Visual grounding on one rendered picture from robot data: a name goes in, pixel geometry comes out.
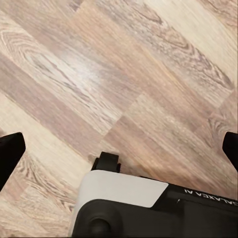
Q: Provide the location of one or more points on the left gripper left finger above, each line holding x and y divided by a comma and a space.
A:
12, 148

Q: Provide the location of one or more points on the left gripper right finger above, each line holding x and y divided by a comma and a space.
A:
230, 148

